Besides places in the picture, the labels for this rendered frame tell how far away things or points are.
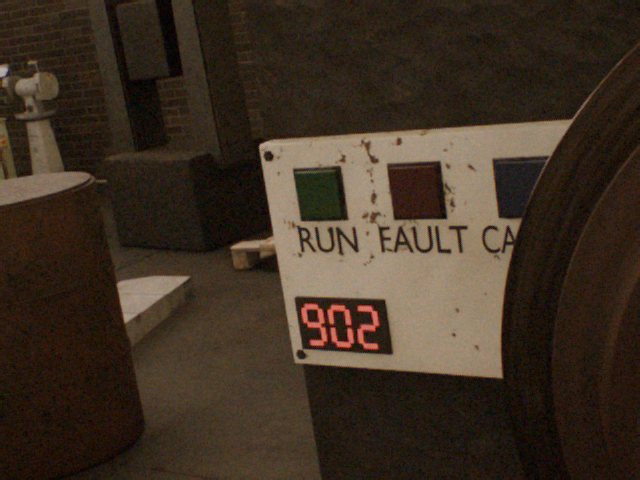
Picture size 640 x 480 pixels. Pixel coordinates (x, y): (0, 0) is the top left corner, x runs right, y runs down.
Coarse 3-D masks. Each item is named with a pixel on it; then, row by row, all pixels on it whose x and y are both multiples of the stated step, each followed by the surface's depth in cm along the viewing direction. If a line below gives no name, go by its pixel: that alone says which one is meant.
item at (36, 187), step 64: (0, 192) 327; (64, 192) 313; (0, 256) 304; (64, 256) 312; (0, 320) 308; (64, 320) 314; (0, 384) 313; (64, 384) 316; (128, 384) 337; (0, 448) 320; (64, 448) 320
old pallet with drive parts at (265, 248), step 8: (248, 240) 547; (256, 240) 544; (264, 240) 531; (272, 240) 529; (232, 248) 537; (240, 248) 534; (248, 248) 531; (256, 248) 529; (264, 248) 526; (272, 248) 524; (240, 256) 535; (248, 256) 535; (256, 256) 542; (264, 256) 551; (240, 264) 537; (248, 264) 535; (256, 264) 542
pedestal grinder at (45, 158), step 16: (32, 64) 858; (16, 80) 888; (32, 80) 870; (48, 80) 868; (16, 96) 888; (32, 96) 875; (48, 96) 868; (32, 112) 879; (48, 112) 879; (32, 128) 882; (48, 128) 887; (32, 144) 886; (48, 144) 885; (32, 160) 890; (48, 160) 884
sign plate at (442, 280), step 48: (288, 144) 77; (336, 144) 75; (384, 144) 73; (432, 144) 71; (480, 144) 69; (528, 144) 67; (288, 192) 78; (384, 192) 74; (480, 192) 70; (288, 240) 80; (336, 240) 77; (384, 240) 75; (432, 240) 73; (480, 240) 71; (288, 288) 81; (336, 288) 79; (384, 288) 76; (432, 288) 74; (480, 288) 72; (336, 336) 79; (384, 336) 77; (432, 336) 75; (480, 336) 73
